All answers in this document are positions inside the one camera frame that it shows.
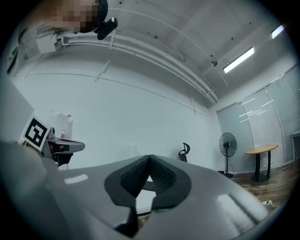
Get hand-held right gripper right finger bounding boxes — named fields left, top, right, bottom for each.
left=149, top=154, right=192, bottom=210

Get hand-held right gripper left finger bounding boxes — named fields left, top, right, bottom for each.
left=104, top=154, right=151, bottom=237

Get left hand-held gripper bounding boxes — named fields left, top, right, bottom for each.
left=20, top=114, right=85, bottom=167

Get black keyboard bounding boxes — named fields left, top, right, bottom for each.
left=142, top=180, right=156, bottom=192

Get clear plastic bags red print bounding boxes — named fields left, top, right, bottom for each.
left=46, top=112, right=74, bottom=139

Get black office chair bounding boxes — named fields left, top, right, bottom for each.
left=178, top=142, right=191, bottom=163

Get round wooden side table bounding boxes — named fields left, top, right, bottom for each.
left=245, top=143, right=279, bottom=183

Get frosted glass partition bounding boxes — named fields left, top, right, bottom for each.
left=216, top=63, right=300, bottom=174

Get white ceiling conduit pipes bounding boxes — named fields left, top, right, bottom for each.
left=65, top=35, right=220, bottom=105

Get person's head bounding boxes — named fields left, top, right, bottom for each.
left=44, top=0, right=109, bottom=33

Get long ceiling light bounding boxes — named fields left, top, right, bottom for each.
left=222, top=46, right=255, bottom=74
left=271, top=24, right=285, bottom=39

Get black pedestal fan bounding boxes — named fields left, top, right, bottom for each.
left=219, top=132, right=237, bottom=178

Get long white cable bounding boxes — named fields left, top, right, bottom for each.
left=242, top=187, right=281, bottom=208

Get black head-worn camera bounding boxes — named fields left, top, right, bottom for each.
left=93, top=17, right=119, bottom=40

